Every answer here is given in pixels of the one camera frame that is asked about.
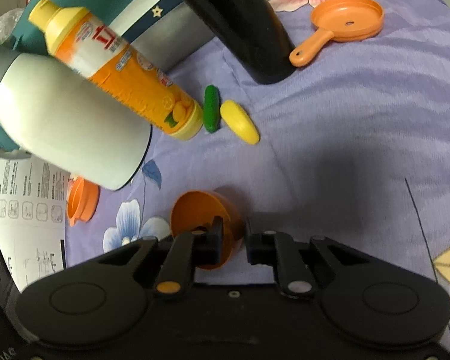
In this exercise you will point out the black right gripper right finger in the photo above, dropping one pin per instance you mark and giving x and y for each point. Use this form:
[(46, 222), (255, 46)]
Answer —
[(279, 251)]

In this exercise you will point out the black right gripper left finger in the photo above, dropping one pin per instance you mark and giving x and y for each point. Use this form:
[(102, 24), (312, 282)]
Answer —
[(200, 247)]

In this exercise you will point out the orange toy bowl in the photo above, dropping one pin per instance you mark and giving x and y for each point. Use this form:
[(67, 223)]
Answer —
[(198, 208)]

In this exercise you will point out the orange toy pot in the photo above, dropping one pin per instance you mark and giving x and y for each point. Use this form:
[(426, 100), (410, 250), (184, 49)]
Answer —
[(82, 201)]

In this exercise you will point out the white instruction sheet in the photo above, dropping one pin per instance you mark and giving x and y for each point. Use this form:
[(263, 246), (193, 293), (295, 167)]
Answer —
[(32, 219)]

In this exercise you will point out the yellow toy banana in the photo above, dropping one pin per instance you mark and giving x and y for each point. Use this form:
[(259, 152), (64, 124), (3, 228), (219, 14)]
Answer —
[(236, 118)]

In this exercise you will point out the purple floral cloth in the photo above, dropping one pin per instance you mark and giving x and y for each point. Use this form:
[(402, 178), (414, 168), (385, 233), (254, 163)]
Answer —
[(355, 147)]

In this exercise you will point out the green toy cucumber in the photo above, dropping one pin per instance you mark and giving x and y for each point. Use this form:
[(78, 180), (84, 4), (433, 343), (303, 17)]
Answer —
[(211, 113)]

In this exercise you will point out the white thermos jug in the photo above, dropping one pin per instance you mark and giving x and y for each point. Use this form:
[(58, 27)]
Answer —
[(53, 113)]

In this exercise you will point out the orange toy frying pan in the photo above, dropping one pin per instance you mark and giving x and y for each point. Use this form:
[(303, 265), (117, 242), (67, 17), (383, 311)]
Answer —
[(339, 21)]

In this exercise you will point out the orange juice bottle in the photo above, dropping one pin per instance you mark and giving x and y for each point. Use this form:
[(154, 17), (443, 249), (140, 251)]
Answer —
[(91, 48)]

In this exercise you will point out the clear plastic bag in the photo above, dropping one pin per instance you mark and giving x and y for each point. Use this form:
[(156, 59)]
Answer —
[(8, 22)]

